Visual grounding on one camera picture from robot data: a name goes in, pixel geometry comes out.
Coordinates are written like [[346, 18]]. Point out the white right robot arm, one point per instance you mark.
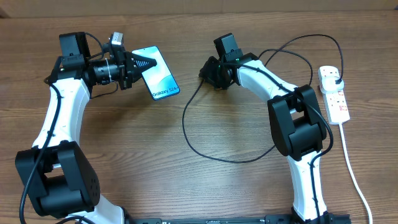
[[297, 125]]

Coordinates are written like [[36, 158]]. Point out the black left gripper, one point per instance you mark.
[[126, 61]]

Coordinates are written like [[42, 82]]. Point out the white power strip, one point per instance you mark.
[[335, 103]]

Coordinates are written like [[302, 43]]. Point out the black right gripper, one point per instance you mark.
[[207, 74]]

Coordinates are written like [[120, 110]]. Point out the Galaxy S24+ smartphone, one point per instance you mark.
[[158, 79]]

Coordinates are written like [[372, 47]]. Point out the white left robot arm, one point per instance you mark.
[[58, 179]]

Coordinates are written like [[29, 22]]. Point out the white charger plug adapter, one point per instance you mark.
[[330, 85]]

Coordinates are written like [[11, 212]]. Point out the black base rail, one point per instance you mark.
[[211, 221]]

